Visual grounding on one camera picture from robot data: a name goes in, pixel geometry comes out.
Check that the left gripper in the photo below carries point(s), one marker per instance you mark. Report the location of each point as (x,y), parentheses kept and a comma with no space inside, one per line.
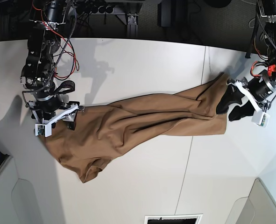
(257,90)

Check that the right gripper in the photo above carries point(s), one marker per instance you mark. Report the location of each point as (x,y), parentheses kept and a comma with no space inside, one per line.
(51,109)

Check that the brown t-shirt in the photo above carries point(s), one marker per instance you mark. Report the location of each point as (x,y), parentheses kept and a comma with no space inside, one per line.
(106,132)

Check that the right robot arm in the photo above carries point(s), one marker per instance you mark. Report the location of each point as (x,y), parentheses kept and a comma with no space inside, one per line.
(39,75)

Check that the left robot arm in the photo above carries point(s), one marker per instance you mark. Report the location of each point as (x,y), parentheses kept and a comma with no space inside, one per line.
(265,19)

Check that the aluminium table leg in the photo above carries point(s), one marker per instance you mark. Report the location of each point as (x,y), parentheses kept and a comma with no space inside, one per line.
(132,25)

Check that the black power adapter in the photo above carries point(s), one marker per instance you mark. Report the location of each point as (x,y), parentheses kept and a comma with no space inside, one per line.
(164,13)

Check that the white framed floor vent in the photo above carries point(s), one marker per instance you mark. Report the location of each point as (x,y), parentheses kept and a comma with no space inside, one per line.
(173,219)

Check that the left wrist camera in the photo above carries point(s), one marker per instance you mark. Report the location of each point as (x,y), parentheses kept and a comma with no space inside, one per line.
(260,118)

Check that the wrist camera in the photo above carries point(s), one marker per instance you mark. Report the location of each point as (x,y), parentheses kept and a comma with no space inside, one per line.
(260,118)
(43,130)

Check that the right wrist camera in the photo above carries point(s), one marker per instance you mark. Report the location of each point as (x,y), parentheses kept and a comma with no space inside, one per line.
(43,130)

